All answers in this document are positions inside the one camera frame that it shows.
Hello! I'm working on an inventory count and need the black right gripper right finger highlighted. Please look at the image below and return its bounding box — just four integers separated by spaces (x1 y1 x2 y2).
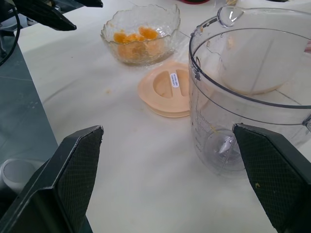
232 123 311 233

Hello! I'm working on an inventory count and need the white cylindrical object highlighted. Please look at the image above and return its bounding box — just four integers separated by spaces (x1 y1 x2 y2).
1 158 41 195

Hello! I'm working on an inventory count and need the clear textured glass bowl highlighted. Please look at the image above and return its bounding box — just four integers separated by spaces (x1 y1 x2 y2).
100 3 181 65

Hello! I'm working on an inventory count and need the cream blender lid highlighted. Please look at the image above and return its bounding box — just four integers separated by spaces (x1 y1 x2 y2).
137 61 190 118

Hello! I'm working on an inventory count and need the orange fruit segment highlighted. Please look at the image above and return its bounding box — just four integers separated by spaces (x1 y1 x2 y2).
113 32 127 44
138 26 158 40
125 33 144 44

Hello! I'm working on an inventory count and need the clear blender jar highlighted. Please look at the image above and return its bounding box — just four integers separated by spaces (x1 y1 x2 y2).
188 6 311 180

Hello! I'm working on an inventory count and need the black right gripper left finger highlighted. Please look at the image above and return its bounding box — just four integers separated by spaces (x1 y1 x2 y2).
0 125 104 233

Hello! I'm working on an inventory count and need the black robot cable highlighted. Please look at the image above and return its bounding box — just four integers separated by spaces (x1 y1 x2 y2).
0 0 21 67

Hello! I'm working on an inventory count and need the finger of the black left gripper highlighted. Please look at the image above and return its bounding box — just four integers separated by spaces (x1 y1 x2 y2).
55 0 104 7
17 5 77 31

